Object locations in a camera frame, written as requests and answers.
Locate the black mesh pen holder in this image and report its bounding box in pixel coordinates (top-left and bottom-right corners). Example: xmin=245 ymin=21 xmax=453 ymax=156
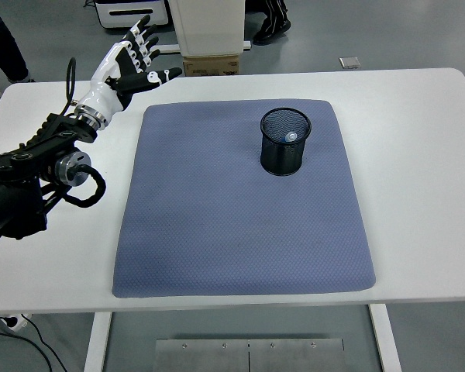
xmin=260 ymin=107 xmax=312 ymax=176

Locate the white power strip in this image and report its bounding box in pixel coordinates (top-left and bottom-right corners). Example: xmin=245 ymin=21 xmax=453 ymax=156
xmin=2 ymin=314 xmax=32 ymax=333

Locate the grey metal plate with screws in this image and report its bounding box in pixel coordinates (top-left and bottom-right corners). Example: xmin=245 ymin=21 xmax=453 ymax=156
xmin=154 ymin=337 xmax=345 ymax=372

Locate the black floor cable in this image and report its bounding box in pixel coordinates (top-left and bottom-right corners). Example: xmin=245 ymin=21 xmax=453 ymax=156
xmin=0 ymin=317 xmax=69 ymax=372

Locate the white device with dark slot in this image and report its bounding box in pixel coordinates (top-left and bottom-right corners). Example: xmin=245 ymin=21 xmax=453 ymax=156
xmin=94 ymin=0 xmax=170 ymax=29

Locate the cardboard box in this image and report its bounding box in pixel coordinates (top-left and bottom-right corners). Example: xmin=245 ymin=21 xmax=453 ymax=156
xmin=182 ymin=55 xmax=240 ymax=78

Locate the white table leg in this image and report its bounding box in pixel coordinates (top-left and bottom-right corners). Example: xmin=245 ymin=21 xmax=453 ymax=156
xmin=367 ymin=304 xmax=402 ymax=372
xmin=83 ymin=312 xmax=112 ymax=372

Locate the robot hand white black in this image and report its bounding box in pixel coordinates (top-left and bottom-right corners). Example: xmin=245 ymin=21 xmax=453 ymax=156
xmin=74 ymin=15 xmax=183 ymax=119

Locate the blue-grey textured mat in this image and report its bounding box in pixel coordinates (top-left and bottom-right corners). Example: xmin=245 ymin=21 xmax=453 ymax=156
xmin=112 ymin=99 xmax=377 ymax=299

